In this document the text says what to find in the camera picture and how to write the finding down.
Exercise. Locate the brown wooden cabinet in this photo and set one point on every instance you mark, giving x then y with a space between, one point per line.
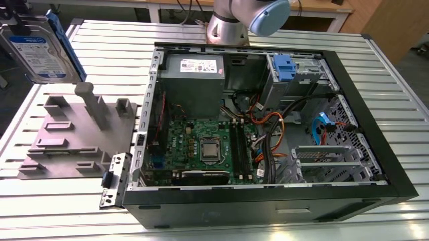
395 25

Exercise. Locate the hard disk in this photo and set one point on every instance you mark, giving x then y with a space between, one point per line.
36 55

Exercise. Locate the green motherboard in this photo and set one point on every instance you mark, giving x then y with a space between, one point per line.
213 128

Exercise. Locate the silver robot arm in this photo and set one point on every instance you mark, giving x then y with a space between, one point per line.
224 32

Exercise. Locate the black RAM slot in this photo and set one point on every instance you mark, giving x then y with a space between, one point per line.
235 148

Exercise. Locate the black PC case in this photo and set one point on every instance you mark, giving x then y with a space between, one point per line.
233 200

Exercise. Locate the metal drive cage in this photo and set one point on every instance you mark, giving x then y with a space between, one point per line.
284 93

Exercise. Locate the metal disk bay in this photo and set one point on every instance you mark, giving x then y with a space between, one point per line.
320 164

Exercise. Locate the grey parts rack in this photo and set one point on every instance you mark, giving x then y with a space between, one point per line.
82 140

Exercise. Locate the grey power supply unit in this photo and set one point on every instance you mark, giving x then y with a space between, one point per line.
191 95

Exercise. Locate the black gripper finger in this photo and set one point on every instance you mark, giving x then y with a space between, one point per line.
20 23

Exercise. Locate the blue plastic drive latch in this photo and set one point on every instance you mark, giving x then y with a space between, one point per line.
283 67

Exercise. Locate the black graphics card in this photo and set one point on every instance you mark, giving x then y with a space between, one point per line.
204 177

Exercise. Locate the black chair base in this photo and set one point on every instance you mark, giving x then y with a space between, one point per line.
422 47

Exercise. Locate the wooden desk with white frame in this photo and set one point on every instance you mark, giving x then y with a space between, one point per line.
327 10

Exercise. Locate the silver CPU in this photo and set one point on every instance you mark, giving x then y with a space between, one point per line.
211 151

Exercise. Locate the CPU socket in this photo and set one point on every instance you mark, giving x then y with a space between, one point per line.
213 162

